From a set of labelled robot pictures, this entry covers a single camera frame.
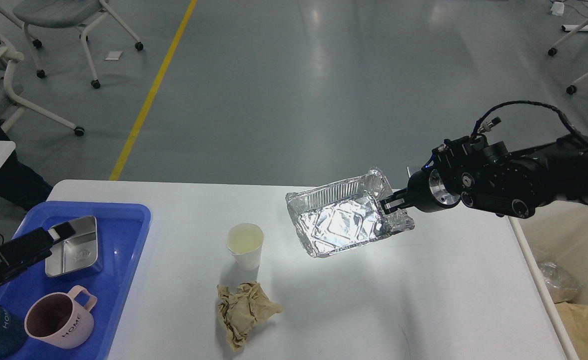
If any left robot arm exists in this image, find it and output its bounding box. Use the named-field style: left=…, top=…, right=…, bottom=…
left=0, top=222, right=77, bottom=286

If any clear plastic bag in bin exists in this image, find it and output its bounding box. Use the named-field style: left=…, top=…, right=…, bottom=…
left=537, top=261, right=583, bottom=304

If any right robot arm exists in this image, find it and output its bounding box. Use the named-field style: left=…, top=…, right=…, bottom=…
left=380, top=100, right=588, bottom=219

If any aluminium foil tray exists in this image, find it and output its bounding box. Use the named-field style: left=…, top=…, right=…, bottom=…
left=285, top=167, right=415, bottom=258

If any beige plastic bin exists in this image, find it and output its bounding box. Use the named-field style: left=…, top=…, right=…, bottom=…
left=509, top=202, right=588, bottom=360

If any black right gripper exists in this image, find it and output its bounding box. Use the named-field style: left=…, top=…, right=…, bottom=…
left=381, top=169, right=461, bottom=215

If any brown paper in bin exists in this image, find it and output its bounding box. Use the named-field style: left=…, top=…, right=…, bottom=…
left=556, top=302, right=588, bottom=360

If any white paper cup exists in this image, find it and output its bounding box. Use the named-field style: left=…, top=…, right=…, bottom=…
left=227, top=223, right=264, bottom=271

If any grey chair with castors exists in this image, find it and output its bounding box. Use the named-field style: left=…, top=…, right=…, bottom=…
left=0, top=0, right=144, bottom=89

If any brown paper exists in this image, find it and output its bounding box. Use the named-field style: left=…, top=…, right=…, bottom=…
left=556, top=302, right=588, bottom=360
left=217, top=281, right=284, bottom=352

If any pink home mug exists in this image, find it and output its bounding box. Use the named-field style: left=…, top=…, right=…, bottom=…
left=24, top=285, right=97, bottom=349

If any stainless steel rectangular tray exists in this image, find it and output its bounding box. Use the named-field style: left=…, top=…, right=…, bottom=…
left=44, top=215, right=103, bottom=281

